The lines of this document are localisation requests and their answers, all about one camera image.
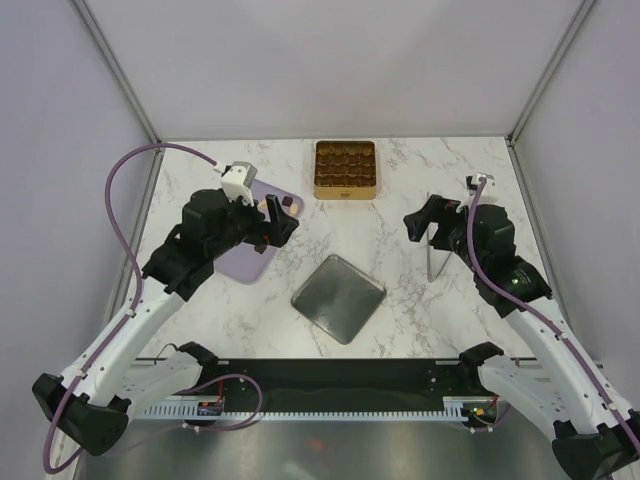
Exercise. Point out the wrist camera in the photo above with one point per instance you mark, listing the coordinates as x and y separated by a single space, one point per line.
236 182
483 187

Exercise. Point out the lilac plastic tray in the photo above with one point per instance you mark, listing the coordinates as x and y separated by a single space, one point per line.
242 263

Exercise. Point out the dark metal tin lid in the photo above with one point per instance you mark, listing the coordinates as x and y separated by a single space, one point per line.
338 298

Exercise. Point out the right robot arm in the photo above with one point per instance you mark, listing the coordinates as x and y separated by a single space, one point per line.
593 430

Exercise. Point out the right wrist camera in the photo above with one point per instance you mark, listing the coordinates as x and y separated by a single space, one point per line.
483 187

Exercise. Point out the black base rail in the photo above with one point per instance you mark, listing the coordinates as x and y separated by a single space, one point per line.
339 384

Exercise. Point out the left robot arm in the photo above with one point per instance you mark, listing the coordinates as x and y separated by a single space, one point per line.
93 400

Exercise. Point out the white cable duct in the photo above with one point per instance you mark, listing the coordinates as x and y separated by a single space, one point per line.
190 409

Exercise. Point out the gold chocolate tin box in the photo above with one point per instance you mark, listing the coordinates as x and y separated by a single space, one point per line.
345 170

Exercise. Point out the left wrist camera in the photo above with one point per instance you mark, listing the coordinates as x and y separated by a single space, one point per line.
236 182

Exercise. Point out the metal tongs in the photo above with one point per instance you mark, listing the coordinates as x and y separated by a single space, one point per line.
436 259

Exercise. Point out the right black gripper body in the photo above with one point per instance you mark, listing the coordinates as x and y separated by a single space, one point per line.
452 231

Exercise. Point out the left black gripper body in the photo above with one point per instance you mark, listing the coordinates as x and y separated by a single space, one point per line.
244 225

